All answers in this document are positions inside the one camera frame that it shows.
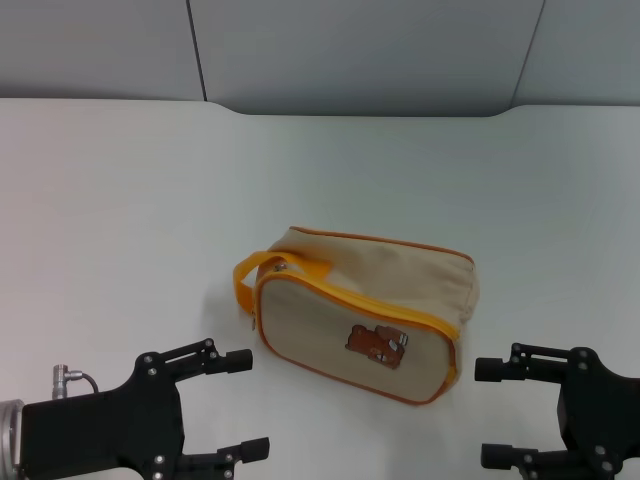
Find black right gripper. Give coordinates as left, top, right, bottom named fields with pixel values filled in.
left=474, top=341, right=640, bottom=480

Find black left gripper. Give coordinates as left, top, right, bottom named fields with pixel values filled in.
left=21, top=338, right=272, bottom=480

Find beige bear print zipper bag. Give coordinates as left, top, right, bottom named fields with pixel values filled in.
left=232, top=225, right=482, bottom=407

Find left gripper connector cable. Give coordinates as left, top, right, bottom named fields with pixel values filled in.
left=52, top=364, right=103, bottom=402

